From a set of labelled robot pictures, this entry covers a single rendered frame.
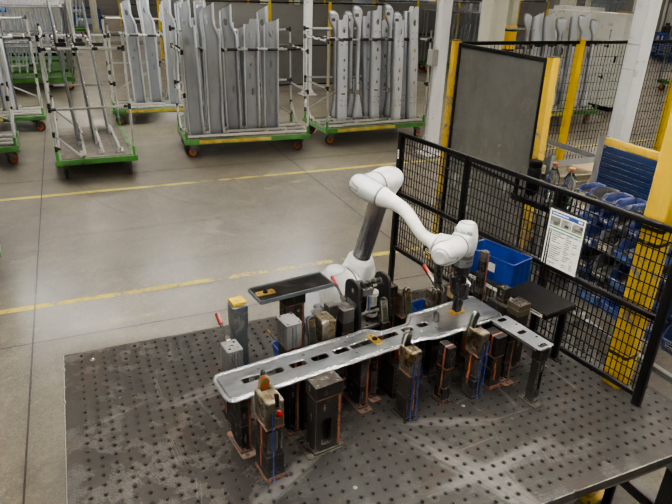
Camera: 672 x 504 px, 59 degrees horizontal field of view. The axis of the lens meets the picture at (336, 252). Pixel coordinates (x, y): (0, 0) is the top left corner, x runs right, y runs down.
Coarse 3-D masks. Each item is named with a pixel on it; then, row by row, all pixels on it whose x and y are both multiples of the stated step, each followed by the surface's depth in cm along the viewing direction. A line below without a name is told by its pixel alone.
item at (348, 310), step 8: (344, 304) 268; (344, 312) 263; (352, 312) 266; (344, 320) 265; (352, 320) 268; (336, 328) 271; (344, 328) 267; (352, 328) 269; (336, 336) 274; (336, 352) 276; (344, 376) 279
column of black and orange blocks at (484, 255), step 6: (480, 252) 299; (486, 252) 297; (480, 258) 300; (486, 258) 298; (480, 264) 301; (486, 264) 300; (480, 270) 302; (486, 270) 301; (480, 276) 302; (486, 276) 303; (480, 282) 303; (480, 288) 305; (474, 294) 309; (480, 294) 306; (480, 300) 308
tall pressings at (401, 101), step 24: (336, 24) 944; (360, 24) 957; (384, 24) 999; (408, 24) 974; (336, 48) 956; (360, 48) 976; (384, 48) 1011; (408, 48) 985; (336, 72) 969; (384, 72) 1024; (408, 72) 998; (336, 96) 983; (384, 96) 1040; (408, 96) 1010
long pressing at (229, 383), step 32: (416, 320) 273; (448, 320) 274; (480, 320) 275; (288, 352) 245; (320, 352) 247; (352, 352) 248; (384, 352) 249; (224, 384) 225; (256, 384) 226; (288, 384) 228
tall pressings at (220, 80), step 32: (192, 32) 827; (224, 32) 863; (256, 32) 875; (192, 64) 842; (224, 64) 874; (256, 64) 893; (192, 96) 857; (224, 96) 918; (256, 96) 911; (192, 128) 872; (224, 128) 881
